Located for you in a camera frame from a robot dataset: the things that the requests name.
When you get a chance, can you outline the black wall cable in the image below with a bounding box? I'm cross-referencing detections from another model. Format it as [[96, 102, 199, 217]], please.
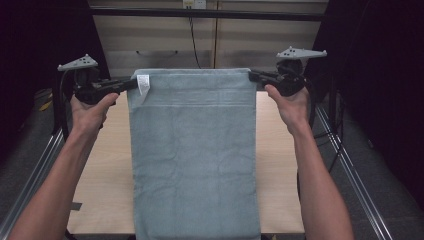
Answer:
[[188, 16, 202, 70]]

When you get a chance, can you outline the person's right hand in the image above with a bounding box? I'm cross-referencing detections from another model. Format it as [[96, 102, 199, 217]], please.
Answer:
[[264, 83, 311, 136]]

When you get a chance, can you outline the yellow tape piece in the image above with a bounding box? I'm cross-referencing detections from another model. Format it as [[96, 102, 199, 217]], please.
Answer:
[[38, 99, 54, 113]]

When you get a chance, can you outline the light blue towel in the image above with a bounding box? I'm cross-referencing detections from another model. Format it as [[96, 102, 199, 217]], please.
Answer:
[[126, 67, 262, 240]]

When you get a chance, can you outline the dark curtain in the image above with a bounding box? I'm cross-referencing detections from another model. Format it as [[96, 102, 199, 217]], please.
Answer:
[[301, 0, 424, 201], [0, 0, 114, 161]]

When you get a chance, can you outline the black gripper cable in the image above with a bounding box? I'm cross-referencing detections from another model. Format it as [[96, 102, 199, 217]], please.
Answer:
[[304, 78, 318, 129], [59, 69, 78, 141]]

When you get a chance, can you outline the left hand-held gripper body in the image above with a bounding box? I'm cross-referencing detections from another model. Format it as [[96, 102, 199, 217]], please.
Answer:
[[57, 53, 118, 106]]

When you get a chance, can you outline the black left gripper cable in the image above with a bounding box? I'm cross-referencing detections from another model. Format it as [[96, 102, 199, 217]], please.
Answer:
[[59, 69, 78, 141]]

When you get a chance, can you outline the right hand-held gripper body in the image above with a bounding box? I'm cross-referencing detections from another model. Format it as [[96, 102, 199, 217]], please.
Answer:
[[264, 45, 328, 98]]

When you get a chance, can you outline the black metal stand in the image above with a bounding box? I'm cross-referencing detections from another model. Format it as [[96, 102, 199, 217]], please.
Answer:
[[49, 71, 73, 136], [328, 79, 346, 178]]

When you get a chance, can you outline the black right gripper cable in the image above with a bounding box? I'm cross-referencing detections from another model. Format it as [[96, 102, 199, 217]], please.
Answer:
[[304, 78, 318, 129]]

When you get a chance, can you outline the person's left hand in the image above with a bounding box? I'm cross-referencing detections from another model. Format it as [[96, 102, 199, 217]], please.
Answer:
[[69, 92, 120, 134]]

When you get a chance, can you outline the metal floor rail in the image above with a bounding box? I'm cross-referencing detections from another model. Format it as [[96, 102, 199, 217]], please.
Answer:
[[314, 105, 394, 240], [0, 128, 66, 239]]

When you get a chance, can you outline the black horizontal bar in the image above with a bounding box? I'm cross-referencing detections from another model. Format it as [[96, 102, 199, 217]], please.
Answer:
[[89, 7, 329, 23]]

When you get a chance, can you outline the black floor cable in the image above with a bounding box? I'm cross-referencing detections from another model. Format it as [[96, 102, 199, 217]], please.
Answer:
[[311, 129, 338, 149]]

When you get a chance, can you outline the white wall socket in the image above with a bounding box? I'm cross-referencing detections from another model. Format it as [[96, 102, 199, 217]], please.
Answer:
[[181, 0, 208, 10]]

